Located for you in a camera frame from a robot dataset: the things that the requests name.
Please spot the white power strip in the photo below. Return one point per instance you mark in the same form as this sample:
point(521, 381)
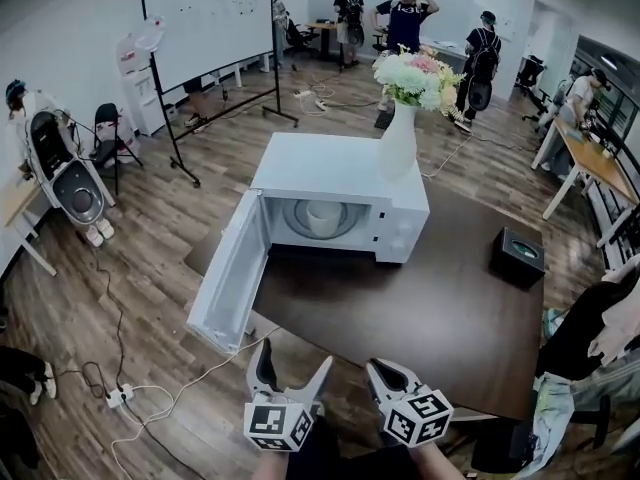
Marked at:
point(321, 103)
point(120, 396)
point(301, 94)

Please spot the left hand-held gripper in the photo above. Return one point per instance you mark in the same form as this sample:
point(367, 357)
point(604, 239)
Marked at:
point(277, 423)

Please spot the black office chair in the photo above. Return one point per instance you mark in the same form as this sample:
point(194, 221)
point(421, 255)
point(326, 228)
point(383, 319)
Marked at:
point(300, 38)
point(531, 73)

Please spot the wooden desk with white legs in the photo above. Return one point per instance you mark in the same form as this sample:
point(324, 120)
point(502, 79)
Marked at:
point(592, 163)

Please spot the white microwave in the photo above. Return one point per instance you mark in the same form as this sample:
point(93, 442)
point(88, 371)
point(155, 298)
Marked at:
point(325, 168)

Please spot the white plastic bag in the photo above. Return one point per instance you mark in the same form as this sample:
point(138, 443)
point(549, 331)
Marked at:
point(150, 35)

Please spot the light wood desk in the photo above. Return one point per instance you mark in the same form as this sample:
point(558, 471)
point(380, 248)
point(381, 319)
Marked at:
point(17, 203)

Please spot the whiteboard on black stand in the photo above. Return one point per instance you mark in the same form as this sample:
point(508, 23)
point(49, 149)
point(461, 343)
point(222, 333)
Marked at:
point(210, 23)

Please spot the grey striped garment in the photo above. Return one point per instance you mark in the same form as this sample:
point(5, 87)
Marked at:
point(607, 383)

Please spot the person's left forearm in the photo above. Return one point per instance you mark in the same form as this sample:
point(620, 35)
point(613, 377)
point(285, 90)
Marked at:
point(272, 465)

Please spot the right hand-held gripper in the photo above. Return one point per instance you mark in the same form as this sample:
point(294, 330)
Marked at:
point(417, 418)

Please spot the black folding chair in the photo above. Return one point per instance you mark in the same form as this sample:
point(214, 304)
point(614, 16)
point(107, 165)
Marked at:
point(106, 115)

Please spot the person's black trousers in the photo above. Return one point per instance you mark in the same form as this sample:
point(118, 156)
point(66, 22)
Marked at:
point(350, 455)

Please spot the black tissue box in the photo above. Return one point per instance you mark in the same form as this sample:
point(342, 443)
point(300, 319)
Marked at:
point(515, 268)

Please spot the white cup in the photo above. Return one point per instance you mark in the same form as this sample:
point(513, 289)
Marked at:
point(325, 220)

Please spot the light blue white cloth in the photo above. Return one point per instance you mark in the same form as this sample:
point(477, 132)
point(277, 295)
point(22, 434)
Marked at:
point(552, 408)

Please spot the white vase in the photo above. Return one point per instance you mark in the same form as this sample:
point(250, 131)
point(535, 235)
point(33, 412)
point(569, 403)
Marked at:
point(398, 148)

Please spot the pastel artificial flower bouquet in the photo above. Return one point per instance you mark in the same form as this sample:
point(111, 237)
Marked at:
point(415, 80)

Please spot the white water dispenser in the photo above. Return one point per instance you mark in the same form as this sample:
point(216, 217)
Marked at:
point(142, 98)

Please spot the person's right forearm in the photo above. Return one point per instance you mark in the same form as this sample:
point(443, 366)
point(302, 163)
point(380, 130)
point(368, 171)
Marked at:
point(435, 463)

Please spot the small white box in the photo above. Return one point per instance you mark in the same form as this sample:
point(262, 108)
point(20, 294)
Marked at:
point(170, 110)

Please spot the grey white backpack shell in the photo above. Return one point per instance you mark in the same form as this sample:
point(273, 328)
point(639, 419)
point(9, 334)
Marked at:
point(75, 193)

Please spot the wooden pedestal table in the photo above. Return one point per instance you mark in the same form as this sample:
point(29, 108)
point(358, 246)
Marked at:
point(325, 26)

